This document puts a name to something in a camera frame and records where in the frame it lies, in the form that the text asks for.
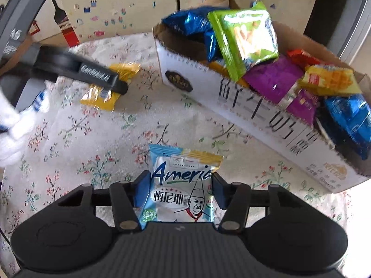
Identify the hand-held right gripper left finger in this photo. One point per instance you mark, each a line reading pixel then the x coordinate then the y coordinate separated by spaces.
pixel 142 191

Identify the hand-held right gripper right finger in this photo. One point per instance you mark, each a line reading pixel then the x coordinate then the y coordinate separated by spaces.
pixel 221 192

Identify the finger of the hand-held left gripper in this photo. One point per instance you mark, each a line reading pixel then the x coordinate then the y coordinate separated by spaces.
pixel 101 76

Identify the small yellow snack packet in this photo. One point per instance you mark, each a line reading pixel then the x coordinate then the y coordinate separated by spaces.
pixel 98 101

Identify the light blue cake packet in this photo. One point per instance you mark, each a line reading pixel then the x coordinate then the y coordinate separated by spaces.
pixel 179 197

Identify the cardboard box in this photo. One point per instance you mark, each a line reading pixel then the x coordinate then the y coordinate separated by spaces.
pixel 246 113

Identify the blue foil snack packet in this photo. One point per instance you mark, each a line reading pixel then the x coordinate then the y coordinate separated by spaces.
pixel 347 115
pixel 188 20

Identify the purple snack packet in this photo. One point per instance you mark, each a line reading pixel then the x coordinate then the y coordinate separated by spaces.
pixel 272 78

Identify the large green snack packet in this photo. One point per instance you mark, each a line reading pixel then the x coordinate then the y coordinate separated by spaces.
pixel 246 40

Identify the yellow orange snack packet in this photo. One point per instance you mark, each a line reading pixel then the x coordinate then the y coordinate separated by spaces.
pixel 330 79

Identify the red orange snack packet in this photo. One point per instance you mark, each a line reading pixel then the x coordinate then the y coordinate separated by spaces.
pixel 303 57

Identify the person's left hand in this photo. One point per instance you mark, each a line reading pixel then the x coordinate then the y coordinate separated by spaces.
pixel 11 139

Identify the red white carton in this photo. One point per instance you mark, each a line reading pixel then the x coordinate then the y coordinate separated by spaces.
pixel 71 34

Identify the floral tablecloth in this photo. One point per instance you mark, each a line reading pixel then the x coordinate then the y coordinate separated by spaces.
pixel 72 150

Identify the cream cabinet with stickers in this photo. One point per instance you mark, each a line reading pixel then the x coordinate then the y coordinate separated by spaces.
pixel 130 0

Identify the dark grey furniture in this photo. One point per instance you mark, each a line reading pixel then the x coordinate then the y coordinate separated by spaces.
pixel 347 20

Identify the red frame wall sticker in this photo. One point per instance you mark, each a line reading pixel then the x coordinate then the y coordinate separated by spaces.
pixel 35 27

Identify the black fork-shaped wall decal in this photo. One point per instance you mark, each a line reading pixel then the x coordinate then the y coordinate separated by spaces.
pixel 59 13

